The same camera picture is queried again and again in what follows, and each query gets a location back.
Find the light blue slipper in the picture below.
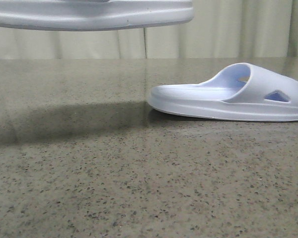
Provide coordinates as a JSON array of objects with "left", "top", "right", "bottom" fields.
[
  {"left": 148, "top": 62, "right": 298, "bottom": 121},
  {"left": 0, "top": 0, "right": 194, "bottom": 31}
]

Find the white pleated curtain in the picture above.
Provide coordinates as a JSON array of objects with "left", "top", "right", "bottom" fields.
[{"left": 0, "top": 0, "right": 298, "bottom": 60}]

